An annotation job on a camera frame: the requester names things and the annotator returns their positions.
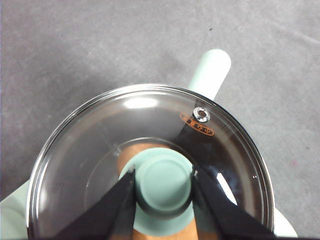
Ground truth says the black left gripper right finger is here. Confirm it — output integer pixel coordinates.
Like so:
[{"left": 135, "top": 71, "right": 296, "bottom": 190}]
[{"left": 191, "top": 170, "right": 279, "bottom": 240}]

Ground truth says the mint green pot with handle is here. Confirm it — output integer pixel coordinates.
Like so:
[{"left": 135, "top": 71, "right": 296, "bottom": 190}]
[{"left": 186, "top": 48, "right": 232, "bottom": 101}]

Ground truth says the glass lid with green knob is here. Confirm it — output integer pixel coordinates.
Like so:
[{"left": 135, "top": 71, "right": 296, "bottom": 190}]
[{"left": 25, "top": 83, "right": 276, "bottom": 240}]

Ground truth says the mint green breakfast machine base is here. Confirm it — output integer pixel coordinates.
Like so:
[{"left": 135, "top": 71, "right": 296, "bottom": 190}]
[{"left": 271, "top": 206, "right": 299, "bottom": 239}]

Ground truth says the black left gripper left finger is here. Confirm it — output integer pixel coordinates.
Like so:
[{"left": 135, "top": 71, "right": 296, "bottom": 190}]
[{"left": 53, "top": 168, "right": 138, "bottom": 240}]

